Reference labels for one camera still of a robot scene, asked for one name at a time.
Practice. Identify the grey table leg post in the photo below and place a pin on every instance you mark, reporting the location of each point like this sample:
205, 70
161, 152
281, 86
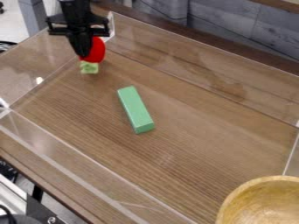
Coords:
35, 11

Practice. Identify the red plush strawberry fruit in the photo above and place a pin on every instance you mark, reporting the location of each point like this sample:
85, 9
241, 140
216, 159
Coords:
88, 65

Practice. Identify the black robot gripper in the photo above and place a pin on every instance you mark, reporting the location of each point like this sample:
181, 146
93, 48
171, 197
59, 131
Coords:
79, 30

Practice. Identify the wooden bowl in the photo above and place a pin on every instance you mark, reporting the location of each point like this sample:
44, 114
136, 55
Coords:
263, 201

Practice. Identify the green rectangular block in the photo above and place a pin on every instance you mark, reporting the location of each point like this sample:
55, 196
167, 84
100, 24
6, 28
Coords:
137, 114

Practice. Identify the black metal bracket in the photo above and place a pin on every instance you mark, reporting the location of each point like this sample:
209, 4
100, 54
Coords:
37, 211

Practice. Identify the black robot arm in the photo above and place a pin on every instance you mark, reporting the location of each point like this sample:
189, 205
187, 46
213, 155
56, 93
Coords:
75, 9

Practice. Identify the clear acrylic tray enclosure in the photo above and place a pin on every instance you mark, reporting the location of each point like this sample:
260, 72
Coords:
225, 125

